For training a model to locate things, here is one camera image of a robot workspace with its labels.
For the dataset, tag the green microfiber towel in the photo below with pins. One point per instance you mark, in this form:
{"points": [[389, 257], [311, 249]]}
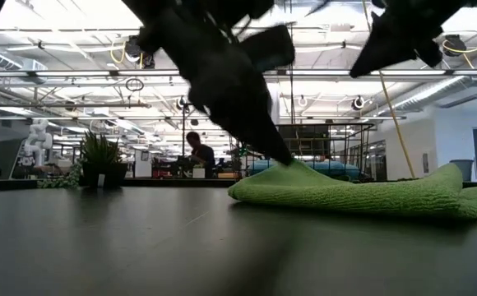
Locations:
{"points": [[345, 193]]}

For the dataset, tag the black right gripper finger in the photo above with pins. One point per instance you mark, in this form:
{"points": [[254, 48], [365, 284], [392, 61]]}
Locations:
{"points": [[382, 49], [429, 53]]}

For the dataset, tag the small potted green plant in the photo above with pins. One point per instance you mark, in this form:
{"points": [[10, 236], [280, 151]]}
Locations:
{"points": [[103, 160]]}

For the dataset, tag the black monitor screen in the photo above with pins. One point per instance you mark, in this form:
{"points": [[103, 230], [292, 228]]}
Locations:
{"points": [[304, 140]]}

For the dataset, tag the white wall dispenser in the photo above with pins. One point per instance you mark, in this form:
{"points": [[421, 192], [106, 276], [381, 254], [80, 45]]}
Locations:
{"points": [[425, 163]]}

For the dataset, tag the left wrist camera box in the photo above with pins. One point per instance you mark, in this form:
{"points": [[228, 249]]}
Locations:
{"points": [[269, 47]]}

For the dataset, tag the grey background chair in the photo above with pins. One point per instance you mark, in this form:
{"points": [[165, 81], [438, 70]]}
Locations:
{"points": [[462, 168]]}

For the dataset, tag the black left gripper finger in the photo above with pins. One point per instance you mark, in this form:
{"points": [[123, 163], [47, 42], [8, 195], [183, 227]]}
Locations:
{"points": [[246, 131], [277, 150]]}

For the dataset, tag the light blue microfiber towel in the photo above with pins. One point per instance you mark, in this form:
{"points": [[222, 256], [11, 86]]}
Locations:
{"points": [[333, 167]]}

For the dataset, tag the person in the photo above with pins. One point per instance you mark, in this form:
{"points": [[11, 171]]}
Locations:
{"points": [[201, 156]]}

